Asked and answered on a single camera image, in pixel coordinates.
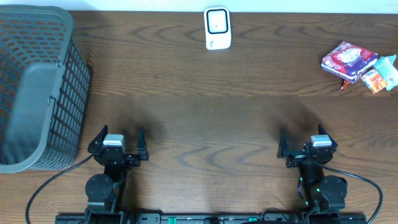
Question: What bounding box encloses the orange white snack packet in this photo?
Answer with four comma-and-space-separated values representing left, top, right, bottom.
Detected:
361, 68, 387, 94

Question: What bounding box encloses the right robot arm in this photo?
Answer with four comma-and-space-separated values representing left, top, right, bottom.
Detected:
277, 125, 348, 223

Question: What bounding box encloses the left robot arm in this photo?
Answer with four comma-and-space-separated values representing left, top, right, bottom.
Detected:
83, 126, 149, 223

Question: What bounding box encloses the teal snack packet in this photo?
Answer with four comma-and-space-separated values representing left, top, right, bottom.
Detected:
374, 55, 397, 91

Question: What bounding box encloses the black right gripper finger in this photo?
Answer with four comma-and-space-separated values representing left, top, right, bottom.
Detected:
318, 124, 332, 140
277, 128, 290, 158

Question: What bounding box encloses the grey plastic mesh basket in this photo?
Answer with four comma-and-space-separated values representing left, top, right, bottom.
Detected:
1, 5, 91, 174

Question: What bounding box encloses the brown orange snack packet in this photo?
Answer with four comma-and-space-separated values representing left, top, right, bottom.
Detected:
340, 79, 351, 91

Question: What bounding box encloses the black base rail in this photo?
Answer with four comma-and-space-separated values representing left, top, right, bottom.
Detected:
55, 213, 366, 224

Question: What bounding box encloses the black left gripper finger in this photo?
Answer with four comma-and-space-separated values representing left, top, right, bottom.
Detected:
88, 124, 108, 154
136, 129, 149, 161

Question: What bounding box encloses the red purple snack bag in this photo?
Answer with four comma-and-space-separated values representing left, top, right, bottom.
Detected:
321, 41, 378, 83

